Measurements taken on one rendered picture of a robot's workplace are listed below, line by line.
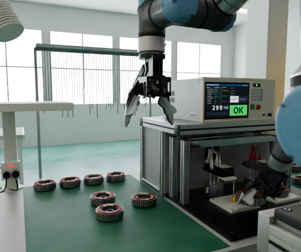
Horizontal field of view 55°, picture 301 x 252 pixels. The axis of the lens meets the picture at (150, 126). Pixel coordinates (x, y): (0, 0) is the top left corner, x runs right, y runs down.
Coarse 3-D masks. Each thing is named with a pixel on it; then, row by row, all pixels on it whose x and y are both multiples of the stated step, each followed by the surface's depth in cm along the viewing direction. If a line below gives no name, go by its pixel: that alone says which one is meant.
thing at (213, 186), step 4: (204, 184) 139; (208, 184) 136; (212, 184) 136; (216, 184) 136; (220, 184) 137; (204, 188) 139; (212, 188) 135; (216, 188) 136; (220, 188) 137; (204, 192) 139; (208, 192) 136; (212, 192) 135; (216, 192) 136; (220, 192) 137
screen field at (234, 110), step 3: (231, 105) 136; (234, 105) 137; (237, 105) 138; (240, 105) 138; (243, 105) 139; (246, 105) 140; (231, 108) 136; (234, 108) 137; (237, 108) 138; (240, 108) 138; (243, 108) 139; (246, 108) 140; (231, 111) 136; (234, 111) 137; (237, 111) 138; (240, 111) 139; (243, 111) 139; (246, 111) 140; (231, 114) 137; (234, 114) 137; (237, 114) 138; (240, 114) 139; (243, 114) 140; (246, 114) 140
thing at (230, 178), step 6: (204, 168) 139; (210, 168) 136; (216, 168) 131; (222, 168) 127; (228, 168) 128; (210, 174) 136; (216, 174) 130; (222, 174) 127; (228, 174) 129; (210, 180) 137; (228, 180) 126
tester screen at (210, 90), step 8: (208, 88) 130; (216, 88) 132; (224, 88) 133; (232, 88) 135; (240, 88) 137; (208, 96) 130; (216, 96) 132; (224, 96) 134; (208, 104) 131; (216, 104) 132; (224, 104) 134; (232, 104) 136; (240, 104) 138
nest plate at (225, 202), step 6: (210, 198) 129; (216, 198) 129; (222, 198) 129; (228, 198) 129; (216, 204) 125; (222, 204) 122; (228, 204) 122; (234, 204) 122; (240, 204) 122; (228, 210) 118; (234, 210) 116; (240, 210) 118
